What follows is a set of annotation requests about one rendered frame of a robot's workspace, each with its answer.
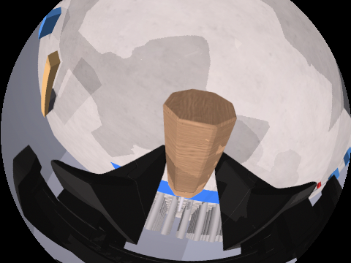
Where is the blue rectangular block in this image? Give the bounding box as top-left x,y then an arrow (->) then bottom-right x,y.
343,147 -> 351,166
38,7 -> 61,40
328,169 -> 339,180

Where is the blue flat strip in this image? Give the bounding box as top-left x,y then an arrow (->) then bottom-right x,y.
110,162 -> 219,204

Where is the wooden-handled metal rod tool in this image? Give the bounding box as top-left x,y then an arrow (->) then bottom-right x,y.
163,90 -> 237,211

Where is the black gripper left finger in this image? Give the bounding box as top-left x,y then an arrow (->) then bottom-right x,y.
50,145 -> 167,245

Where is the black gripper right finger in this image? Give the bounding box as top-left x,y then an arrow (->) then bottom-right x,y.
214,152 -> 318,251

